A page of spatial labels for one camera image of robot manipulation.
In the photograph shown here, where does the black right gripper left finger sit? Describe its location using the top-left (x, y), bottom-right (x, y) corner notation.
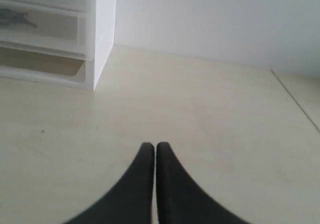
top-left (67, 142), bottom-right (155, 223)

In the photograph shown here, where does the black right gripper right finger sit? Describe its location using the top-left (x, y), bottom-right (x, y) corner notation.
top-left (156, 142), bottom-right (247, 223)

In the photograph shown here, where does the clear wide drawer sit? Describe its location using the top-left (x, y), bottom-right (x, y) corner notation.
top-left (0, 5), bottom-right (88, 59)

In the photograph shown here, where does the bunch of keys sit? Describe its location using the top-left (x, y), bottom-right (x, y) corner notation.
top-left (0, 8), bottom-right (37, 28)

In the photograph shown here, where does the white plastic drawer cabinet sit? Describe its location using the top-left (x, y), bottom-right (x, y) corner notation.
top-left (0, 0), bottom-right (116, 90)

